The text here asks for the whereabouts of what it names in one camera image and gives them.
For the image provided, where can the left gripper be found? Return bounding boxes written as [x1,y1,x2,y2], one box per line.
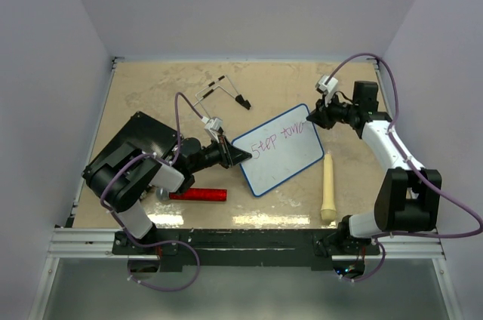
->
[190,134,252,174]

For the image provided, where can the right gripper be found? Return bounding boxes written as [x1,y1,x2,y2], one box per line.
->
[306,91,358,131]

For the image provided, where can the blue framed whiteboard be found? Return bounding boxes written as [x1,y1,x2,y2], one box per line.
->
[232,103,325,197]

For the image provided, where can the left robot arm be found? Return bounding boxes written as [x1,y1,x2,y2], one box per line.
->
[82,135,252,254]

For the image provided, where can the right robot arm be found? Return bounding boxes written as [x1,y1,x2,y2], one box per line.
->
[307,75,442,254]

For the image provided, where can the red glitter microphone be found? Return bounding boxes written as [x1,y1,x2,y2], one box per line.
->
[155,188,227,202]

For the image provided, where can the black carrying case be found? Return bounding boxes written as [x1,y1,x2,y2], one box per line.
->
[82,111,177,186]

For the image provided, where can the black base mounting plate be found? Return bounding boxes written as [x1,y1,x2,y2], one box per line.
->
[112,229,380,272]

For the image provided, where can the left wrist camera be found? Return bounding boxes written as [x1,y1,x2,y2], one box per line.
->
[202,116,223,143]

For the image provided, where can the wire whiteboard stand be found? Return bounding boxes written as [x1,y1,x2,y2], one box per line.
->
[194,75,251,117]

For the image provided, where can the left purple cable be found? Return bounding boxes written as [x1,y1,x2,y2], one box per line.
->
[100,92,212,291]

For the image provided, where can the purple cable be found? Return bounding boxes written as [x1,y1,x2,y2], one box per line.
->
[100,92,212,291]
[328,52,483,283]

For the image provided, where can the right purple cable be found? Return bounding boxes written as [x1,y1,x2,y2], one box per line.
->
[328,52,483,283]

